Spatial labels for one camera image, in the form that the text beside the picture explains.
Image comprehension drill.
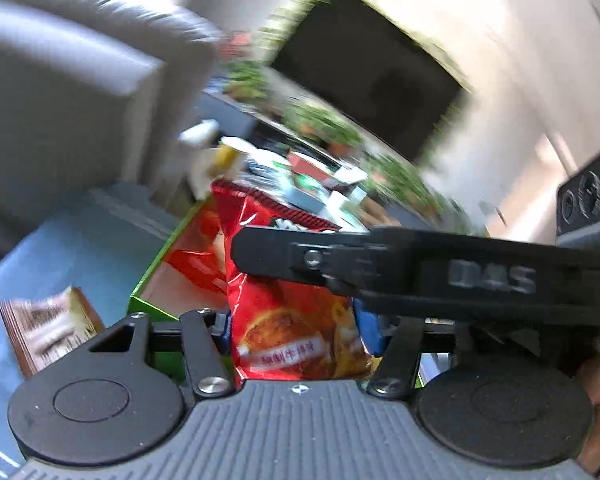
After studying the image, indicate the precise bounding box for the grey sofa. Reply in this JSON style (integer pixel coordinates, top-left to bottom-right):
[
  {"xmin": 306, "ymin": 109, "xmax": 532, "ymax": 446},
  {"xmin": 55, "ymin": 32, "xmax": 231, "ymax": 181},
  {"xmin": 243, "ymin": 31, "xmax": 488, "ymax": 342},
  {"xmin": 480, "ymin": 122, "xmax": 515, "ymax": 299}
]
[{"xmin": 0, "ymin": 0, "xmax": 221, "ymax": 241}]

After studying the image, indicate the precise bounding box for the large red rice cracker bag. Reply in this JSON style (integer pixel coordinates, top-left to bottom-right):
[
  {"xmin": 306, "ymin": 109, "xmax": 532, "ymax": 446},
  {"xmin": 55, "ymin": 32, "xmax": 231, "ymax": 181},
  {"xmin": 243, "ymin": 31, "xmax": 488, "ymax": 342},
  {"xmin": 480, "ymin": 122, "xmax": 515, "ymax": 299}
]
[{"xmin": 162, "ymin": 205, "xmax": 231, "ymax": 293}]

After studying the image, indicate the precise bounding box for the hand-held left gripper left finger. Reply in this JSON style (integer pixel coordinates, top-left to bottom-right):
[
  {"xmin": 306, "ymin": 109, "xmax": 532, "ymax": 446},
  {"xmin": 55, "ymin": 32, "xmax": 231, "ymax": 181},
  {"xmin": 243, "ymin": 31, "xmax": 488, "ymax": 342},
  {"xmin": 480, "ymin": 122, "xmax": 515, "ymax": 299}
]
[{"xmin": 87, "ymin": 308, "xmax": 235, "ymax": 401}]

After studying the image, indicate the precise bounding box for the brown snack packet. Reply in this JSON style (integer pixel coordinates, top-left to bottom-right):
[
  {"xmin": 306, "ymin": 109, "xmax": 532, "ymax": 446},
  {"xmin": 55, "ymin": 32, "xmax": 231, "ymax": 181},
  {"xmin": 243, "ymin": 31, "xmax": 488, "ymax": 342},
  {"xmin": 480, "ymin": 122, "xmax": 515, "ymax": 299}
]
[{"xmin": 0, "ymin": 286, "xmax": 106, "ymax": 378}]

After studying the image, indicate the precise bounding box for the potted green plant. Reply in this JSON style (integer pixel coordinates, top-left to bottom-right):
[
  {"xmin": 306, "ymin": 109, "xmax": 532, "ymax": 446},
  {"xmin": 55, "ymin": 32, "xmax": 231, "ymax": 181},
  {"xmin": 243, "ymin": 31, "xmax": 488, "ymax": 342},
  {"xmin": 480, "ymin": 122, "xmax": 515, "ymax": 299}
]
[
  {"xmin": 365, "ymin": 155, "xmax": 461, "ymax": 221},
  {"xmin": 225, "ymin": 60, "xmax": 271, "ymax": 101},
  {"xmin": 280, "ymin": 102, "xmax": 361, "ymax": 151}
]

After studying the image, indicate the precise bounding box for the yellow white cup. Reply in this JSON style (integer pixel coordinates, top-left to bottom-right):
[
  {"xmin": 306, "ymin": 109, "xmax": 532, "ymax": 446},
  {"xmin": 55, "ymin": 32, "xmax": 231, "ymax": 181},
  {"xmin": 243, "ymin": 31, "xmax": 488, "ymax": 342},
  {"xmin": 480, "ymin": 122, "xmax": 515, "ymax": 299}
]
[{"xmin": 215, "ymin": 137, "xmax": 253, "ymax": 171}]

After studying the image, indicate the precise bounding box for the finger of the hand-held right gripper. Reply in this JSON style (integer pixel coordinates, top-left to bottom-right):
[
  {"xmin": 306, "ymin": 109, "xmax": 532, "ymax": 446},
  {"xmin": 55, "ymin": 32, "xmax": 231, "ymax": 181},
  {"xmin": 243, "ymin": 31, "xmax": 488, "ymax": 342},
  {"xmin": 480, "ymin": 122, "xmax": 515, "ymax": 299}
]
[{"xmin": 231, "ymin": 226, "xmax": 421, "ymax": 312}]

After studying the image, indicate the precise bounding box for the blue striped tablecloth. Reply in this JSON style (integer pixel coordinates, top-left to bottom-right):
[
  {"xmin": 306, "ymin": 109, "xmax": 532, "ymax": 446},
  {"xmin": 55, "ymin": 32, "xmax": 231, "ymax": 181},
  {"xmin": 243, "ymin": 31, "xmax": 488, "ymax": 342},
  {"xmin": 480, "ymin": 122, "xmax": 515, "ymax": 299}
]
[{"xmin": 0, "ymin": 182, "xmax": 206, "ymax": 480}]

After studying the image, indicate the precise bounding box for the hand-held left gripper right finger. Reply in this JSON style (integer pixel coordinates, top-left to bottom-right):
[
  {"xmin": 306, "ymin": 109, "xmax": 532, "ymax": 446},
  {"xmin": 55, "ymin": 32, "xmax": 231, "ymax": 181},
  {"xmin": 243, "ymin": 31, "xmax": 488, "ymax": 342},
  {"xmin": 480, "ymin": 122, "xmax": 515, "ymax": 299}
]
[{"xmin": 352, "ymin": 299, "xmax": 486, "ymax": 401}]

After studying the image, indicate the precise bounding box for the red box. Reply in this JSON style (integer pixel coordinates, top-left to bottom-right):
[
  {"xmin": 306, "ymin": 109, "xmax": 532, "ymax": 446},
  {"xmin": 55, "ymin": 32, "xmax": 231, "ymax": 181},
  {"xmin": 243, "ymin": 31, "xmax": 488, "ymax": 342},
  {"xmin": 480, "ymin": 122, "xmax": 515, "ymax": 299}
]
[{"xmin": 287, "ymin": 151, "xmax": 338, "ymax": 177}]

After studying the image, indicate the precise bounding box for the black television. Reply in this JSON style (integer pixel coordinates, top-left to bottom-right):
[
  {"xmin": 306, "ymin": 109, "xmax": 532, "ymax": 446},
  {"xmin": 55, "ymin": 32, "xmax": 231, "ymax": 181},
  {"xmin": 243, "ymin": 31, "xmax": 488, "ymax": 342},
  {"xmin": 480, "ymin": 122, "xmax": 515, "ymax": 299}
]
[{"xmin": 270, "ymin": 0, "xmax": 473, "ymax": 163}]

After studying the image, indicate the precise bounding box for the green cardboard box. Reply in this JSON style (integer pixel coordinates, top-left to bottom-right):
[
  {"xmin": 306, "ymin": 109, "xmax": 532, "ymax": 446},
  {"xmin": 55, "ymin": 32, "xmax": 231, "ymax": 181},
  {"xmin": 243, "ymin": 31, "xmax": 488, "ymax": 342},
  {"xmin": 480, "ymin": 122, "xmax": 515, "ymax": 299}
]
[{"xmin": 129, "ymin": 195, "xmax": 421, "ymax": 391}]

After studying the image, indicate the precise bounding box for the red snack bag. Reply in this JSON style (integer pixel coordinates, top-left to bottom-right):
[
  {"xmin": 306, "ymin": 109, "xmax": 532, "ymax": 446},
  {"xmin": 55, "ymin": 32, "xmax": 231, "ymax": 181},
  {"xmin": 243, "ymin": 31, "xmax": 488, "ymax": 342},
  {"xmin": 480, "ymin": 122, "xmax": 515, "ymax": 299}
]
[{"xmin": 211, "ymin": 180, "xmax": 381, "ymax": 386}]

